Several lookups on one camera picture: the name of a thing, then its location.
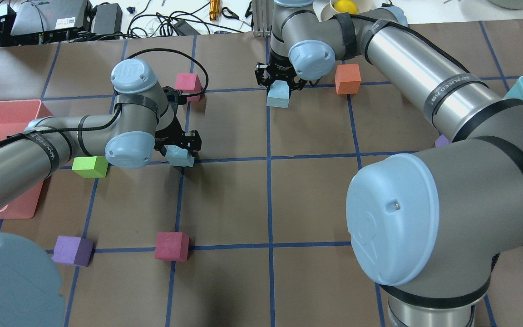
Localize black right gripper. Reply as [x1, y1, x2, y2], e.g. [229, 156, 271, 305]
[255, 54, 308, 95]

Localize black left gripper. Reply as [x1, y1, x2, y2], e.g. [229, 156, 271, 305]
[154, 117, 202, 161]

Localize light blue block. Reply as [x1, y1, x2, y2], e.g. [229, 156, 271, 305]
[267, 80, 290, 108]
[160, 145, 195, 167]

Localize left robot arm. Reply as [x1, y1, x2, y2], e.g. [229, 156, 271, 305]
[0, 56, 202, 327]

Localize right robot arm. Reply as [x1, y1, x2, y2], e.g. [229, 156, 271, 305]
[267, 84, 439, 327]

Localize pink block far left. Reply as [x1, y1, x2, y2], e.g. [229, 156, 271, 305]
[174, 73, 203, 94]

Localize orange block far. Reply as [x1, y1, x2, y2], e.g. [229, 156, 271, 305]
[335, 64, 362, 95]

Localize black scissors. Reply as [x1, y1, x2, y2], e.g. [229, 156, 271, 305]
[221, 2, 253, 20]

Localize beige bowl with lemon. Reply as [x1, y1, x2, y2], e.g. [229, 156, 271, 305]
[312, 0, 374, 21]

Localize yellow lemon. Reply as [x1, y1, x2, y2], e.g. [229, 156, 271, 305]
[332, 0, 359, 15]

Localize green foam block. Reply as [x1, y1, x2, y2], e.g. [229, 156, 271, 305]
[71, 157, 109, 178]

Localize magenta block near left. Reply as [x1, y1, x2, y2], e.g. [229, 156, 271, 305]
[154, 232, 190, 262]

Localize black power brick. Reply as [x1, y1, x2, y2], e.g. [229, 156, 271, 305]
[91, 3, 123, 35]

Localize purple block left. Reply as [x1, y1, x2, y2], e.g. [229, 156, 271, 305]
[51, 235, 94, 267]

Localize purple block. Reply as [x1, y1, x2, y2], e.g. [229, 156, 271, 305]
[434, 134, 452, 148]
[51, 235, 94, 267]

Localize purple block right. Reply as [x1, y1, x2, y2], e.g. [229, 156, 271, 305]
[434, 134, 452, 148]

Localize black computer box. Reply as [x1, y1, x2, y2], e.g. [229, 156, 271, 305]
[10, 0, 93, 38]

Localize pink plastic bin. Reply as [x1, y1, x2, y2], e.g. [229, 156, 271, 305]
[0, 99, 52, 220]

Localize aluminium frame post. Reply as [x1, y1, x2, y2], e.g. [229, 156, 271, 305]
[251, 0, 274, 37]

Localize black cable tangle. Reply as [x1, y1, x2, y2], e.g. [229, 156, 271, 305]
[127, 4, 244, 39]

